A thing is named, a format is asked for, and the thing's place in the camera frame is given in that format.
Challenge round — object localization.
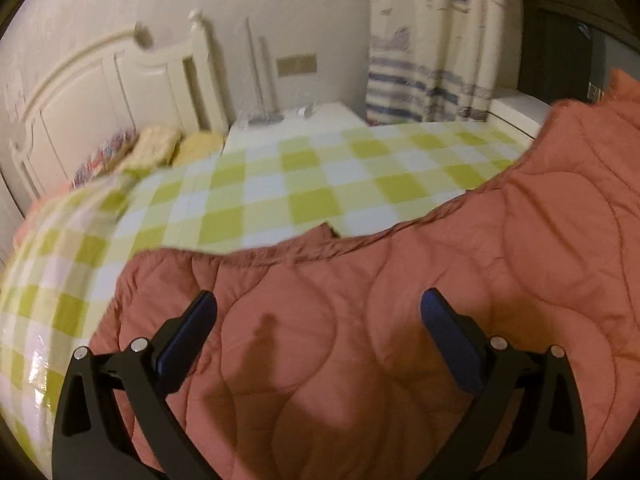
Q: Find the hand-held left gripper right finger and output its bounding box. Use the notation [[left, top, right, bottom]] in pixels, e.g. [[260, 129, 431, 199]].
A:
[[420, 287, 588, 480]]

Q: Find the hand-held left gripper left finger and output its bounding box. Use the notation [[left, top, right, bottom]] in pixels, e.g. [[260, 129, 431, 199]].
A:
[[51, 290, 218, 480]]

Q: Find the green checkered bed sheet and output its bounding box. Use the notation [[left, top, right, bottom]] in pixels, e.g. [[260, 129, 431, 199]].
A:
[[0, 120, 536, 480]]

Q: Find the yellow pillow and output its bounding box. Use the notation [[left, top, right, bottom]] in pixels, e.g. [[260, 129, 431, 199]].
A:
[[172, 131, 226, 166]]

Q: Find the beige pillow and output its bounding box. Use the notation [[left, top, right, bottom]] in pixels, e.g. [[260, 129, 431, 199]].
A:
[[125, 127, 183, 168]]

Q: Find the colourful patterned pillow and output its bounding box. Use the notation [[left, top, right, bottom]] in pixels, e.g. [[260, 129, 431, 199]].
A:
[[70, 127, 141, 188]]

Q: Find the thin metal stand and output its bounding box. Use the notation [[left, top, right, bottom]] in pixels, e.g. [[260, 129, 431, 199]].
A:
[[244, 16, 287, 127]]

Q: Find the white nightstand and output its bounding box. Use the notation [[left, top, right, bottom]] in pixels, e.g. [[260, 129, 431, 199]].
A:
[[222, 101, 368, 161]]

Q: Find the white bed headboard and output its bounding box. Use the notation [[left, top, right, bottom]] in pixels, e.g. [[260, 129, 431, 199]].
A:
[[7, 9, 228, 201]]

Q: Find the cream printed curtain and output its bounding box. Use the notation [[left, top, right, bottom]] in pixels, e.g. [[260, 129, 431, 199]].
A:
[[365, 0, 523, 126]]

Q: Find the dark window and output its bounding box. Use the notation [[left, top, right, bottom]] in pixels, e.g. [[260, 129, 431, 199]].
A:
[[520, 0, 640, 106]]

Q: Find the wall switch plate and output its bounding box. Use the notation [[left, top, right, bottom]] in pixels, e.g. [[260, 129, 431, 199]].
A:
[[276, 53, 318, 78]]

